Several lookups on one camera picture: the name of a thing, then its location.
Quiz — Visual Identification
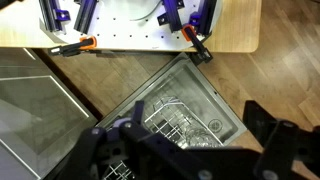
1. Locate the light wooden board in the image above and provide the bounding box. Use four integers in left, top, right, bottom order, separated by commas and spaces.
0, 0, 263, 54

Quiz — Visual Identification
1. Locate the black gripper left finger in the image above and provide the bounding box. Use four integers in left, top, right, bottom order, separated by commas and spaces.
58, 100, 214, 180

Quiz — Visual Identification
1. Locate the white perforated base plate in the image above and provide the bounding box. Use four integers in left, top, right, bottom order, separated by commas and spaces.
39, 0, 223, 53

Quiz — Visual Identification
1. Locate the black rail with purple bracket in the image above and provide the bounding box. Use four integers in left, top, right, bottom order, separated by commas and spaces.
156, 0, 186, 34
188, 0, 218, 37
38, 0, 71, 34
73, 0, 101, 35

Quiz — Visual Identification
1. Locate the orange and black clamp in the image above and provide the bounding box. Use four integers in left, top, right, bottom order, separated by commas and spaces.
48, 35, 99, 58
181, 23, 214, 65

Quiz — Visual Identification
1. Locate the thin grey cable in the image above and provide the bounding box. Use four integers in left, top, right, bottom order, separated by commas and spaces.
129, 0, 165, 22

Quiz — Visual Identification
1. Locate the grey dishwasher door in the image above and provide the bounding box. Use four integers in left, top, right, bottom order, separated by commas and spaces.
96, 52, 239, 148

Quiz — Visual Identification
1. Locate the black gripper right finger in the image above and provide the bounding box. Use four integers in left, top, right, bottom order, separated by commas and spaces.
243, 99, 320, 180

